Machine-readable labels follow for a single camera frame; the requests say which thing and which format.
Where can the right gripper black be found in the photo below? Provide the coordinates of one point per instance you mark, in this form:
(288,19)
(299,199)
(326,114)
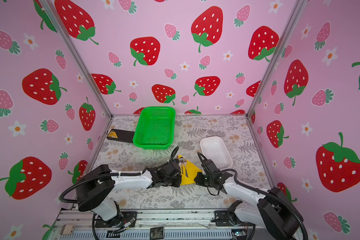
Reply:
(197,179)

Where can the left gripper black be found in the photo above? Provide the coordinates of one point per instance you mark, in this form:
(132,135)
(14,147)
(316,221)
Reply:
(179,179)

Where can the yellow paper napkin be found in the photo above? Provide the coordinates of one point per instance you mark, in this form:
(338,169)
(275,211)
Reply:
(189,171)

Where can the green plastic basket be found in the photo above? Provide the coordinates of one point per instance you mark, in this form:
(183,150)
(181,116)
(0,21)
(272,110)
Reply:
(155,129)

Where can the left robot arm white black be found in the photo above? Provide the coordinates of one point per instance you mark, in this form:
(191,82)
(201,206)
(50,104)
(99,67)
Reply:
(91,192)

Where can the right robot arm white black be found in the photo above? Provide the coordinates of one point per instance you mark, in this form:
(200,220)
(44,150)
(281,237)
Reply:
(279,215)

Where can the white plastic tray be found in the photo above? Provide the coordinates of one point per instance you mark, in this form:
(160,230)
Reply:
(215,149)

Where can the black box yellow label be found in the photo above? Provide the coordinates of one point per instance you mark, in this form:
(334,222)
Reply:
(121,136)

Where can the small black circuit board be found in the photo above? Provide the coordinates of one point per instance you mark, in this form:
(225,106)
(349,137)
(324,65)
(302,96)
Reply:
(157,233)

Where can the small beige box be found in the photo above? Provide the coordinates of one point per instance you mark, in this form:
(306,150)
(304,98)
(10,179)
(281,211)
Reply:
(67,229)

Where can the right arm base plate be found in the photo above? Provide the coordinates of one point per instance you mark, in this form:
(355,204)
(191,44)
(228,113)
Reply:
(226,219)

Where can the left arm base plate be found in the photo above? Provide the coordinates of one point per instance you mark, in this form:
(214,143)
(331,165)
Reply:
(124,219)

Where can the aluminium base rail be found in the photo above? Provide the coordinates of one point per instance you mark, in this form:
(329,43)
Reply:
(183,224)

